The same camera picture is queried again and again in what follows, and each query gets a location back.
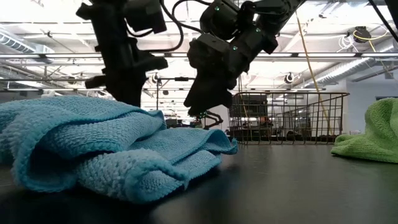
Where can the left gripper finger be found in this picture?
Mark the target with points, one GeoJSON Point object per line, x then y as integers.
{"type": "Point", "coordinates": [118, 91]}
{"type": "Point", "coordinates": [135, 90]}

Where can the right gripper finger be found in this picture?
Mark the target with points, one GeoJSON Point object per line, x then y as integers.
{"type": "Point", "coordinates": [196, 99]}
{"type": "Point", "coordinates": [214, 96]}

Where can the light blue microfiber towel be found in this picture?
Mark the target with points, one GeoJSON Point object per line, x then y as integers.
{"type": "Point", "coordinates": [93, 140]}

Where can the neighbouring station robot arm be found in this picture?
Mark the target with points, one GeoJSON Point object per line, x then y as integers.
{"type": "Point", "coordinates": [214, 119]}

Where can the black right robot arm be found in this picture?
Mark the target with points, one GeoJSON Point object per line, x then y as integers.
{"type": "Point", "coordinates": [280, 12]}

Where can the green microfiber towel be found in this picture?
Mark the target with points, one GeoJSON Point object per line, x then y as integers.
{"type": "Point", "coordinates": [373, 140]}

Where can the white square pillar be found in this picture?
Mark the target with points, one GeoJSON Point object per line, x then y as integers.
{"type": "Point", "coordinates": [226, 109]}

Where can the small round ceiling reel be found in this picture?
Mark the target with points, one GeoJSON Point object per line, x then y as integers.
{"type": "Point", "coordinates": [155, 77]}
{"type": "Point", "coordinates": [289, 77]}

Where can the dark monitor screen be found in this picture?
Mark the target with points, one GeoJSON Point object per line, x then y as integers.
{"type": "Point", "coordinates": [248, 109]}

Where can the long ceiling light bar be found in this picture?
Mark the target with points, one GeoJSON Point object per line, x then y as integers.
{"type": "Point", "coordinates": [326, 55]}

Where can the black metal frame stand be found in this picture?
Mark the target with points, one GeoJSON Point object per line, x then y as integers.
{"type": "Point", "coordinates": [181, 79]}

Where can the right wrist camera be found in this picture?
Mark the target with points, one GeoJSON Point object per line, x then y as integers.
{"type": "Point", "coordinates": [208, 49]}

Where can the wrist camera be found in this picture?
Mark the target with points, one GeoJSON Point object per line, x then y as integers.
{"type": "Point", "coordinates": [144, 15]}
{"type": "Point", "coordinates": [208, 49]}

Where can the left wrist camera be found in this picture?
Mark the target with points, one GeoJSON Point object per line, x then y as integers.
{"type": "Point", "coordinates": [144, 15]}

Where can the silver ceiling air duct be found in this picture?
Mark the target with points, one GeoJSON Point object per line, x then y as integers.
{"type": "Point", "coordinates": [18, 45]}
{"type": "Point", "coordinates": [342, 73]}

